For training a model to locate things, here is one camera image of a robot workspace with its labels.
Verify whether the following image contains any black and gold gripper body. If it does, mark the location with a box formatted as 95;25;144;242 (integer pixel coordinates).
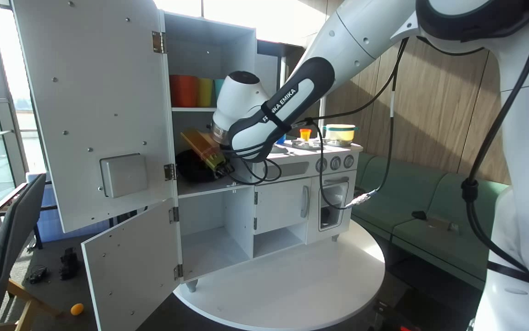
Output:
181;129;225;177

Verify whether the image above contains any black bowl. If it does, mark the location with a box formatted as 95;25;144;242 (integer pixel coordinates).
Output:
175;150;216;185

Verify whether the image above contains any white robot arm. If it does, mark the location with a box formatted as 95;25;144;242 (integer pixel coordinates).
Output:
212;0;529;331

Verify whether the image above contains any white toy kitchen cabinet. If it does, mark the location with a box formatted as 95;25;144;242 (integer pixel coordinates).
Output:
164;15;357;284

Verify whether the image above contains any yellow green striped bowl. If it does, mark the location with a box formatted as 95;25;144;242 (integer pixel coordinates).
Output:
324;124;354;142

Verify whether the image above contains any yellow cup on shelf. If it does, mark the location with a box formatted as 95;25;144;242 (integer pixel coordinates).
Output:
197;78;212;107

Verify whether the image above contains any orange cup on shelf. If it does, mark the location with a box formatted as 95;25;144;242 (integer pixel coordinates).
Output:
170;76;197;107

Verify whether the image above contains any orange cup on counter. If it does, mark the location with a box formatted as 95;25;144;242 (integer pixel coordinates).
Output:
298;128;311;142

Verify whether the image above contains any round white table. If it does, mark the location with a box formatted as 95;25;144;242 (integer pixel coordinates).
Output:
174;223;385;331

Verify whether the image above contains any orange ball on floor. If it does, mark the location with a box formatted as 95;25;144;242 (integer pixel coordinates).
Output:
69;304;84;317

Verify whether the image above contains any grey office chair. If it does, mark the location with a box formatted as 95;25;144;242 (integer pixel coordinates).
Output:
0;175;45;304

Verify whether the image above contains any green sofa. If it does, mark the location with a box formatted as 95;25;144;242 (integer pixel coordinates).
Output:
350;153;488;289

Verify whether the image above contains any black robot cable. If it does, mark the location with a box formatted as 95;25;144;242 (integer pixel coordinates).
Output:
225;0;529;278

